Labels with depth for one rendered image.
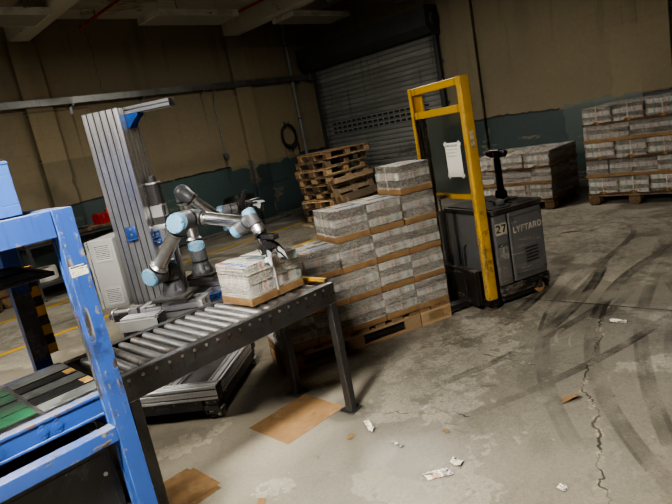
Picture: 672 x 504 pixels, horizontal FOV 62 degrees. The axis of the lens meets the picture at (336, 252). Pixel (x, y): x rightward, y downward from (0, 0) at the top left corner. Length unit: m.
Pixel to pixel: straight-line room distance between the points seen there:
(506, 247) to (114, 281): 2.96
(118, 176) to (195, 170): 7.41
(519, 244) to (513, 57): 6.03
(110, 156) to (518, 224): 3.10
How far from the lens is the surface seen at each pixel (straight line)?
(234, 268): 3.07
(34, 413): 2.53
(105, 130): 3.90
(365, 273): 4.20
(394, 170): 4.31
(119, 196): 3.91
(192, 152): 11.27
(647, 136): 8.00
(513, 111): 10.46
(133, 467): 2.48
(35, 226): 2.20
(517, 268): 4.82
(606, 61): 9.83
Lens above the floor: 1.63
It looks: 12 degrees down
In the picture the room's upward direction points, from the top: 11 degrees counter-clockwise
